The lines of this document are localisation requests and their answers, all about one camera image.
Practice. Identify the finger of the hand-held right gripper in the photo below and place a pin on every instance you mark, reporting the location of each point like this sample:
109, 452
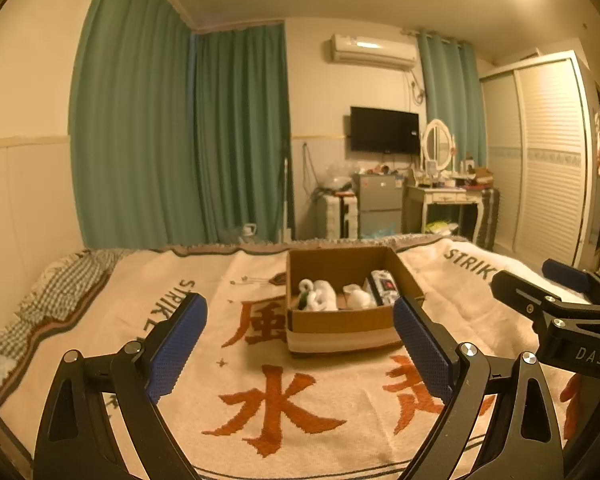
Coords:
565, 274
520, 287

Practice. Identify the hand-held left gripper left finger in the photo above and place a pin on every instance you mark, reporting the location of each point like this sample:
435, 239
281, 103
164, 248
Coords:
177, 345

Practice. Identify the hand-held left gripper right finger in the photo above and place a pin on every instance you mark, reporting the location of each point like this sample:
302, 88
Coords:
425, 355

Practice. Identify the floral tissue pack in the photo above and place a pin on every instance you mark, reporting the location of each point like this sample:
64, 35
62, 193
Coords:
384, 285

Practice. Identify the cardboard box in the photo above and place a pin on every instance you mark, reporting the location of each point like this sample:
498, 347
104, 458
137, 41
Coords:
340, 330

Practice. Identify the small white cloth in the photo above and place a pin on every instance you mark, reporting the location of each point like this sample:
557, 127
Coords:
357, 297

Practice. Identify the white sock pair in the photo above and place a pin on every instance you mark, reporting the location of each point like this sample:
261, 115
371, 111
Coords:
325, 295

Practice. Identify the white cloth with coloured print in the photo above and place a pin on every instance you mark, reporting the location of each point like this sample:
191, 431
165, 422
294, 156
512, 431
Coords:
305, 295

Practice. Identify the person's right hand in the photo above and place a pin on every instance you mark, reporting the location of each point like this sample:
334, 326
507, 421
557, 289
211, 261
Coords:
575, 400

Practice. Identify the dark suitcase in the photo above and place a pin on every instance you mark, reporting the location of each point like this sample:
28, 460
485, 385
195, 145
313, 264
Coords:
487, 220

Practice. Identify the printed blanket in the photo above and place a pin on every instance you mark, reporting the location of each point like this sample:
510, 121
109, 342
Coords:
215, 280

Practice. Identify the yellow green bag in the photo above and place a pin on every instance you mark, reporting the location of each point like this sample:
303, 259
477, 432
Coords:
440, 226

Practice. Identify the white louvred wardrobe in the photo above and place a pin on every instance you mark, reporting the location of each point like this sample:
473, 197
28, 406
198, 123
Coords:
545, 160

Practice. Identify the white dressing table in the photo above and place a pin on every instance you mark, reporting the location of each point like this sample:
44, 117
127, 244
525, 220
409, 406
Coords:
442, 197

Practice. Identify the checked bedsheet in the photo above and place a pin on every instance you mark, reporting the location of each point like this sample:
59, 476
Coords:
65, 280

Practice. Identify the white jug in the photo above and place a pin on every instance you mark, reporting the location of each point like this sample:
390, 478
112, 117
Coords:
250, 230

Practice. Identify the small grey fridge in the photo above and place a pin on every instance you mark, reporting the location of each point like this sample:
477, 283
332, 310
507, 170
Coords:
377, 200

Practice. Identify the white ribbed suitcase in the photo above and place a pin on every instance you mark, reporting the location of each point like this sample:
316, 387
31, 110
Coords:
339, 215

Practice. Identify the oval vanity mirror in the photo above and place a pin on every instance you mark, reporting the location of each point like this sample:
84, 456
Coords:
437, 145

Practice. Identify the white mop pole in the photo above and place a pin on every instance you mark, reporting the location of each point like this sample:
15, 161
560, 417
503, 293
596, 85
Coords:
285, 200

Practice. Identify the clear plastic bag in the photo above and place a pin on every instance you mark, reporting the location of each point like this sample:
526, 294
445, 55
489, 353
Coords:
339, 177

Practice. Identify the narrow green curtain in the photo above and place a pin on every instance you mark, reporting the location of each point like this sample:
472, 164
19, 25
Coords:
450, 100

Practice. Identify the green curtain beside corner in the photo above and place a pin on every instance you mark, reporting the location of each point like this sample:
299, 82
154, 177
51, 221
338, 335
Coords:
242, 135

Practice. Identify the wide green curtain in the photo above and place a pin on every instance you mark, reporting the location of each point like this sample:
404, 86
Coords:
130, 110

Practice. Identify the white air conditioner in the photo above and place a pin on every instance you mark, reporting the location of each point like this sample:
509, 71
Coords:
372, 52

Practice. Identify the black wall television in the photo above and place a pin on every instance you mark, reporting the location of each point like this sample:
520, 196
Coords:
385, 130

